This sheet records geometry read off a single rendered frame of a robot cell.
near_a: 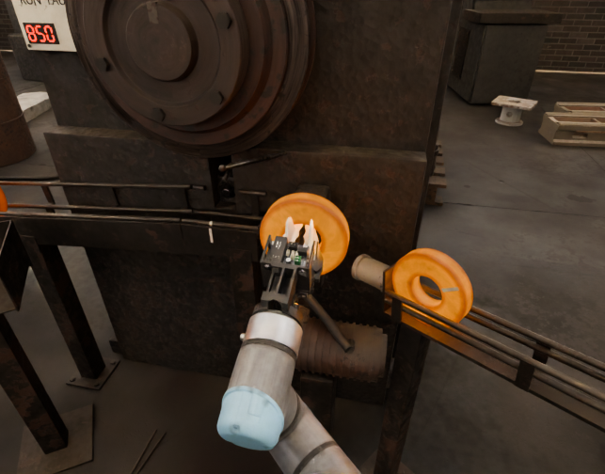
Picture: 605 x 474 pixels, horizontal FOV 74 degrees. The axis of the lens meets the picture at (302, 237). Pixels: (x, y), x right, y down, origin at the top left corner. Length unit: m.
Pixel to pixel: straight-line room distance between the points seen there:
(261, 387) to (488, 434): 1.12
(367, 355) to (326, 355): 0.09
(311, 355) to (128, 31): 0.72
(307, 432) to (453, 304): 0.37
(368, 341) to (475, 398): 0.73
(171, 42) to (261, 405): 0.57
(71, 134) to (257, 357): 0.86
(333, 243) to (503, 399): 1.08
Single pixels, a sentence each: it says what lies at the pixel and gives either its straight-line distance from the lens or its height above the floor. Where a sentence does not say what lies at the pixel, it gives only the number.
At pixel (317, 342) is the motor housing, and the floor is 0.52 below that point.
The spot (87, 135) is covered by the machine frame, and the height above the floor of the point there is 0.87.
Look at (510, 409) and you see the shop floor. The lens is 1.61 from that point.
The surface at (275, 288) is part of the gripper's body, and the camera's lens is 0.57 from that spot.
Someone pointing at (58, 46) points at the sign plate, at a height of 1.07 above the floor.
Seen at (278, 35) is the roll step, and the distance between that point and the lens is 0.78.
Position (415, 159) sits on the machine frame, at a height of 0.87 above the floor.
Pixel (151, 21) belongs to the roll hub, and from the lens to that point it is 0.77.
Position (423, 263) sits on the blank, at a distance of 0.78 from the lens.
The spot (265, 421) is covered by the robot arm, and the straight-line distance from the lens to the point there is 0.49.
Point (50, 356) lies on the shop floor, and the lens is 1.85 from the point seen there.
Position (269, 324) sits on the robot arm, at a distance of 0.53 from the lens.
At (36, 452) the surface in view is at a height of 0.01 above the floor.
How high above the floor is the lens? 1.21
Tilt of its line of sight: 33 degrees down
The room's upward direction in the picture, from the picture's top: straight up
